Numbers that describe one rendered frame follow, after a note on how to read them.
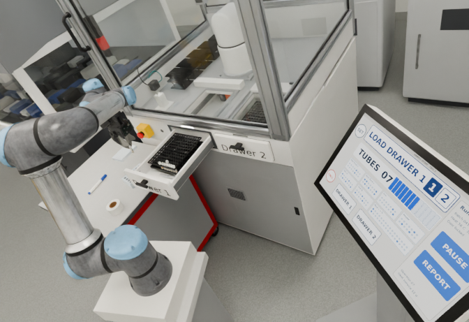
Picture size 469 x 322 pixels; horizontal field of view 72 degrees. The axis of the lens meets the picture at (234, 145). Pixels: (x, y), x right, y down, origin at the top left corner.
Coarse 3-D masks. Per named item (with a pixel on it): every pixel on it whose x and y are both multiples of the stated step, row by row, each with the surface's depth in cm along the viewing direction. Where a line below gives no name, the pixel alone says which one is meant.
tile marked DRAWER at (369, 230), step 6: (360, 210) 90; (354, 216) 91; (360, 216) 89; (366, 216) 88; (354, 222) 91; (360, 222) 89; (366, 222) 87; (372, 222) 86; (360, 228) 89; (366, 228) 87; (372, 228) 85; (366, 234) 87; (372, 234) 85; (378, 234) 83; (372, 240) 85
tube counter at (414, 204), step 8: (384, 176) 85; (392, 176) 83; (384, 184) 85; (392, 184) 82; (400, 184) 80; (392, 192) 82; (400, 192) 80; (408, 192) 78; (400, 200) 80; (408, 200) 78; (416, 200) 76; (408, 208) 77; (416, 208) 76; (424, 208) 74; (432, 208) 73; (416, 216) 76; (424, 216) 74; (432, 216) 72; (440, 216) 71; (424, 224) 73; (432, 224) 72
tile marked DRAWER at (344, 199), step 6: (336, 186) 99; (342, 186) 97; (336, 192) 99; (342, 192) 97; (336, 198) 98; (342, 198) 96; (348, 198) 94; (342, 204) 96; (348, 204) 94; (354, 204) 92; (348, 210) 93
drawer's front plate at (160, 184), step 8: (128, 176) 151; (136, 176) 146; (144, 176) 142; (152, 176) 141; (152, 184) 143; (160, 184) 139; (168, 184) 135; (160, 192) 145; (168, 192) 140; (176, 192) 140
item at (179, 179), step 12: (180, 132) 171; (192, 132) 165; (168, 144) 168; (204, 144) 154; (192, 156) 149; (204, 156) 156; (144, 168) 157; (192, 168) 149; (168, 180) 150; (180, 180) 143
